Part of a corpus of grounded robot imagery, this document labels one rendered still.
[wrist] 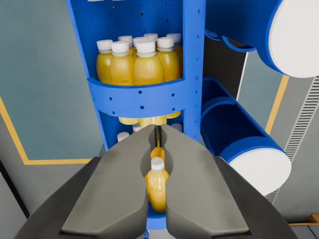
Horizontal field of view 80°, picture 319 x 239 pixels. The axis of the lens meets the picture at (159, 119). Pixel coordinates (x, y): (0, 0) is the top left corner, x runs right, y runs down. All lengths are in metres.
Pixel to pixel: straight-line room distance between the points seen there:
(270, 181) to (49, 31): 1.68
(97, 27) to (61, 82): 1.29
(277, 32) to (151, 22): 0.34
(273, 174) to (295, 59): 0.46
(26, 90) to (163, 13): 1.58
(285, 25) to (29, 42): 1.65
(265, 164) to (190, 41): 0.62
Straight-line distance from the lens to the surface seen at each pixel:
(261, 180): 0.92
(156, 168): 0.56
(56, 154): 2.28
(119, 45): 0.45
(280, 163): 0.90
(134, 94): 0.37
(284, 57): 0.67
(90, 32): 0.55
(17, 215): 2.90
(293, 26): 0.66
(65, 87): 1.83
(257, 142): 0.83
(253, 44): 0.72
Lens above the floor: 1.58
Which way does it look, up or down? 60 degrees down
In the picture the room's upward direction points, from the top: 175 degrees clockwise
